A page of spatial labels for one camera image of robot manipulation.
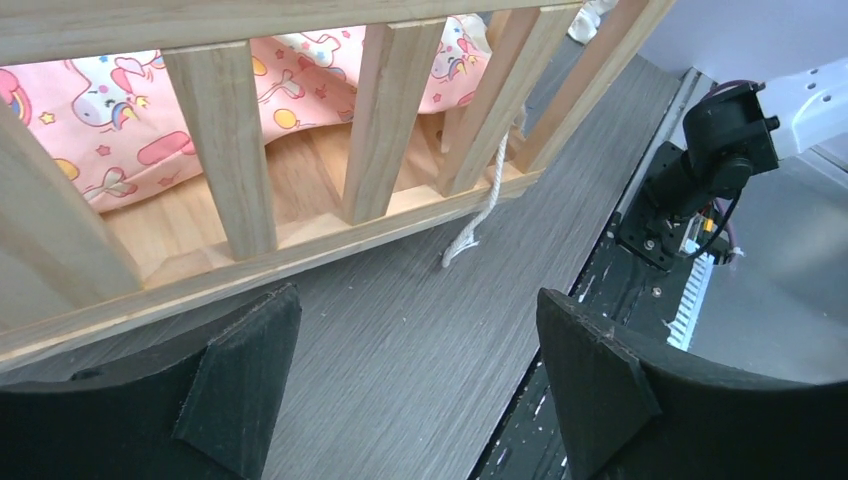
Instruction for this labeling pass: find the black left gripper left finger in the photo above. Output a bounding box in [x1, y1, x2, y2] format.
[1, 283, 302, 479]

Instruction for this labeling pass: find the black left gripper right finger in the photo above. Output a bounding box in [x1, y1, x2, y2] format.
[535, 287, 848, 480]

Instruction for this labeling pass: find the wooden slatted pet bed frame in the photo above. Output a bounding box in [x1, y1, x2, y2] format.
[1, 0, 672, 370]

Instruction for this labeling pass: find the pink unicorn print cushion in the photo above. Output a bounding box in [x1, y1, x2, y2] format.
[0, 13, 531, 270]

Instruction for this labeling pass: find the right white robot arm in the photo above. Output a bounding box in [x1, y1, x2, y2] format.
[616, 58, 847, 272]

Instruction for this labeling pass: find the white strawberry print pillow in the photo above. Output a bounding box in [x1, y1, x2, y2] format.
[567, 0, 619, 45]

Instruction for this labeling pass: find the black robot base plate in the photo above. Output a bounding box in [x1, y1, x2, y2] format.
[472, 215, 730, 479]

